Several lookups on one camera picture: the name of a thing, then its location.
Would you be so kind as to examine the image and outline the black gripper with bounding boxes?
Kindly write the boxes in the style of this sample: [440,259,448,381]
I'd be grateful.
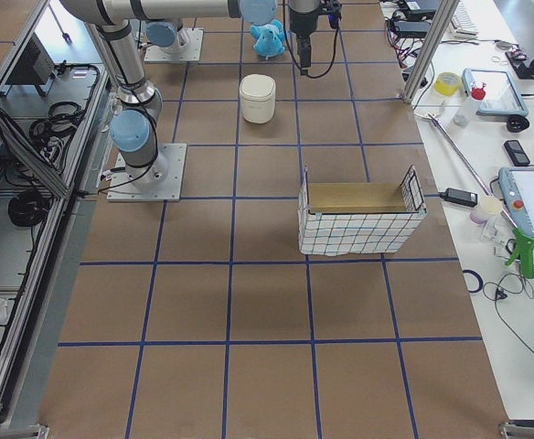
[288,0,341,68]

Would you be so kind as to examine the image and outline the white trash can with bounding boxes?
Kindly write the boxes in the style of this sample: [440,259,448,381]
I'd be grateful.
[239,74,276,124]

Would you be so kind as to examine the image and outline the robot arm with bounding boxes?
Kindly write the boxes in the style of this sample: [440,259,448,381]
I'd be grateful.
[61,1,262,108]
[143,1,342,78]

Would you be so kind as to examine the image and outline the blue teddy bear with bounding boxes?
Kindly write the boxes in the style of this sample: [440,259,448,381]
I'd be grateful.
[250,19,285,59]

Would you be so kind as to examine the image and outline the yellow tape roll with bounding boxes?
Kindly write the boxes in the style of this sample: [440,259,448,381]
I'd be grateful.
[433,71,461,96]

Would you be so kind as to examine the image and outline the long metal rod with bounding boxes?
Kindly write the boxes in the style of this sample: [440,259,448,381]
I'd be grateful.
[415,112,520,230]

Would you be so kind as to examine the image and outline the clear bottle red cap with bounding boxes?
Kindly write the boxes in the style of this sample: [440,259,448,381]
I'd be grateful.
[453,82,486,128]

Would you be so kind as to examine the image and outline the teach pendant far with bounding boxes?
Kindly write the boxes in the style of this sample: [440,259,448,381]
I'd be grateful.
[462,69,529,117]

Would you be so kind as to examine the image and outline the black power adapter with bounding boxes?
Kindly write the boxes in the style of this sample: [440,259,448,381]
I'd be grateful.
[439,187,478,208]

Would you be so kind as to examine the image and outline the black remote control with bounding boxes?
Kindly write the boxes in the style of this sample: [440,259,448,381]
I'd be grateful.
[503,140,530,167]

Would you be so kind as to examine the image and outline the white paper cup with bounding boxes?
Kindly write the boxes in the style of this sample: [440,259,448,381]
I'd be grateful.
[470,196,503,224]

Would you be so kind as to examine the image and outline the green plastic gun tool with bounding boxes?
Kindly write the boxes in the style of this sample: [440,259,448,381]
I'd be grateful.
[505,228,534,279]

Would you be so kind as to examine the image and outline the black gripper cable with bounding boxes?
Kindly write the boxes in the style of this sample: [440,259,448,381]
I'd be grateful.
[299,13,344,79]

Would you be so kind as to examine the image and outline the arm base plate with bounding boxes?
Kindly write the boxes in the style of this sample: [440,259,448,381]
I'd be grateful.
[144,23,204,63]
[106,144,187,202]

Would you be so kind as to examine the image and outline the aluminium frame post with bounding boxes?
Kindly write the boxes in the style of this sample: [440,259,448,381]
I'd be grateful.
[401,0,459,103]

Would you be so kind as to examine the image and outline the aluminium frame cabinet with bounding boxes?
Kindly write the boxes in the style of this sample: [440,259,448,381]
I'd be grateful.
[0,1,108,421]

